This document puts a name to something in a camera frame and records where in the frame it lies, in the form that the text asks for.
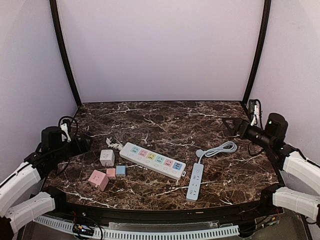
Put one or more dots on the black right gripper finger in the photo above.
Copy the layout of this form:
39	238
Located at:
232	120
232	128

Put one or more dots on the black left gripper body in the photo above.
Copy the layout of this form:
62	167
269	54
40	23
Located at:
75	142

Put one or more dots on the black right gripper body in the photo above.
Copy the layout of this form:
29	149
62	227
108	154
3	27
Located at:
242	127

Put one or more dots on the white cube socket adapter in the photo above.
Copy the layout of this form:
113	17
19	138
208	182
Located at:
107	158

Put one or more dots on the small pink charger plug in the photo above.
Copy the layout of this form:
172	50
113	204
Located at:
111	173

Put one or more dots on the small blue charger plug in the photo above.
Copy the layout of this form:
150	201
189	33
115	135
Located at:
120	171

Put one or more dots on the white multicolour power strip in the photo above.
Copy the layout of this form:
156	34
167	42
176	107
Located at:
156	162

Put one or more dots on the light blue power strip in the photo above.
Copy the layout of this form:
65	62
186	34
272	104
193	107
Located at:
198	168

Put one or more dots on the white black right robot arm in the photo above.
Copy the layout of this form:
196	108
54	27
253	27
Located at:
283	157

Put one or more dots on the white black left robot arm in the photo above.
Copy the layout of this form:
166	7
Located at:
56	145

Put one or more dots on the pink cube socket adapter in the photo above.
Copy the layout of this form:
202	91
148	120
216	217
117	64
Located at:
98	180

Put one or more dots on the small green circuit board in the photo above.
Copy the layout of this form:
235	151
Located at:
82	230

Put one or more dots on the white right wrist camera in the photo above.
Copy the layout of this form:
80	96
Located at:
255	115

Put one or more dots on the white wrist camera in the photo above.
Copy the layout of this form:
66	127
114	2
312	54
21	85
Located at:
65	135
255	115

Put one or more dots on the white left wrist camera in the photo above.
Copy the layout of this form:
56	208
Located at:
65	135

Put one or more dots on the white slotted cable duct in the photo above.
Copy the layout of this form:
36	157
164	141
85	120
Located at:
106	233

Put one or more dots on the black front table rail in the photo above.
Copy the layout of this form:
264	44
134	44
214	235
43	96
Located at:
239	213

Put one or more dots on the right black frame post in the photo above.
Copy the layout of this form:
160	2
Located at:
258	51

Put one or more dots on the black frame post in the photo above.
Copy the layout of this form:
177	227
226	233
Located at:
63	52
258	51

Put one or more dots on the left black frame post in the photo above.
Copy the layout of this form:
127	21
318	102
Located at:
63	52

